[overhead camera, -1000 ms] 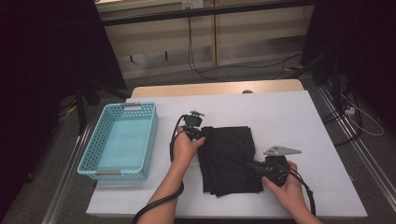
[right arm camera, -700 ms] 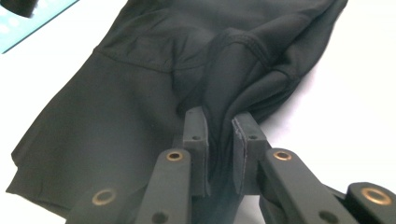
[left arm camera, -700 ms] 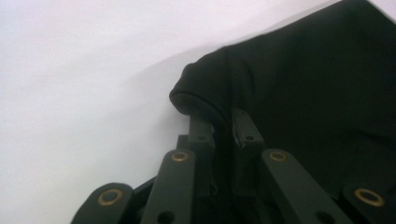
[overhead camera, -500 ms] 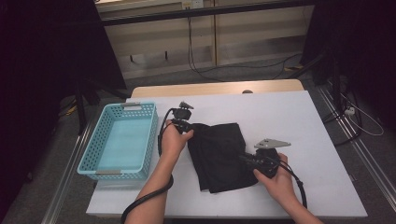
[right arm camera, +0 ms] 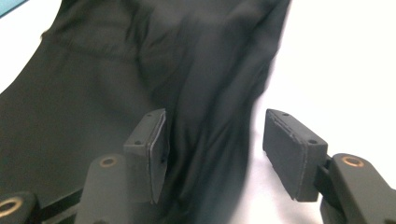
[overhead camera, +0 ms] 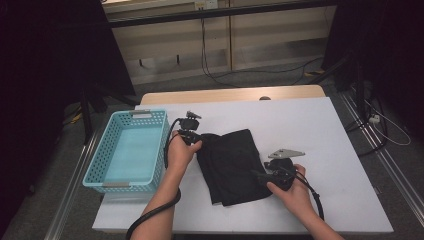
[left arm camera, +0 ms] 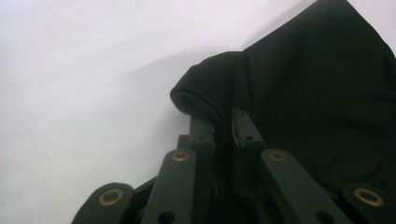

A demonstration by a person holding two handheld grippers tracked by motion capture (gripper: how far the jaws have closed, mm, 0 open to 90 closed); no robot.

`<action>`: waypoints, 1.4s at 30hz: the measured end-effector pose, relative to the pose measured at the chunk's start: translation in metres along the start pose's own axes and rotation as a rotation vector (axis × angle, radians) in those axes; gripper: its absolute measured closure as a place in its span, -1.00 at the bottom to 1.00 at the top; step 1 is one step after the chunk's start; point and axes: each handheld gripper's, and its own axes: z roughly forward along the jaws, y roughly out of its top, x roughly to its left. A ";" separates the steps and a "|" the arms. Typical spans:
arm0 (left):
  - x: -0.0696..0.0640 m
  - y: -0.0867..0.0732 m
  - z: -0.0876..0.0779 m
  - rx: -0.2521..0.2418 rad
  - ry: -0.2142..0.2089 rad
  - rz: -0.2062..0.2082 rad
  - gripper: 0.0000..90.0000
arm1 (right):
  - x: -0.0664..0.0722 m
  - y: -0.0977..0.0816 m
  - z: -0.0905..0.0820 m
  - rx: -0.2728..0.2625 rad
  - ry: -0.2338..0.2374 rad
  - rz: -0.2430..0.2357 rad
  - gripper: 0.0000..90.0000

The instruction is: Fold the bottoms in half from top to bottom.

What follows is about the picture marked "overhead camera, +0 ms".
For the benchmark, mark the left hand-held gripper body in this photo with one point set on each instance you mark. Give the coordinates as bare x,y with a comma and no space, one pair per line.
189,125

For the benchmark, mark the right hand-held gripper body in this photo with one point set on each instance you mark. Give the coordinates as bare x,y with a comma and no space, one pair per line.
285,154

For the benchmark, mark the black shorts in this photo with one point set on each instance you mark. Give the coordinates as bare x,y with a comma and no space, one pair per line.
230,166

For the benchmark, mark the light blue plastic basket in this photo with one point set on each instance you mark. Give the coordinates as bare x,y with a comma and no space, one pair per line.
133,153

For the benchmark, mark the person's left hand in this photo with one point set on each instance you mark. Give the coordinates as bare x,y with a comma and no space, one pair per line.
178,155

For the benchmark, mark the person's right hand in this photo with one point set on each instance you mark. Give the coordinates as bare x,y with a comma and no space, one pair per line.
296,200

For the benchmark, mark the wooden table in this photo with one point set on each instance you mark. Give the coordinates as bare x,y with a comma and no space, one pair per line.
200,96

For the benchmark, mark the dark round table grommet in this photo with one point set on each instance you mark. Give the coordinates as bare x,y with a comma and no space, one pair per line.
265,98

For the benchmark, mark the white power plug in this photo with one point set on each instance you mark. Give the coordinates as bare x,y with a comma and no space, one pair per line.
374,119

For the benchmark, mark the black stand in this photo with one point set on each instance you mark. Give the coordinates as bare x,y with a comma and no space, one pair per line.
360,86
87,123

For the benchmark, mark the yellow floor tape strip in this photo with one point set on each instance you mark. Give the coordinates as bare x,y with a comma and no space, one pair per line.
76,118

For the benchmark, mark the black horizontal bar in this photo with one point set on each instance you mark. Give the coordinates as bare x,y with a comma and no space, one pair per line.
216,12

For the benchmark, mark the beige cabinet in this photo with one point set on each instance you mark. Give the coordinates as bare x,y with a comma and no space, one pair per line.
276,30

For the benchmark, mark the black curtain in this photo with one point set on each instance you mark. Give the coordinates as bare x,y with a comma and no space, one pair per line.
40,83
393,50

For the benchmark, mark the aluminium floor rail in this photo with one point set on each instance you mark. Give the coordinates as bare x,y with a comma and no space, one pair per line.
71,190
393,168

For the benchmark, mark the white wall socket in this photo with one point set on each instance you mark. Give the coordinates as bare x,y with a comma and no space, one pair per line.
206,4

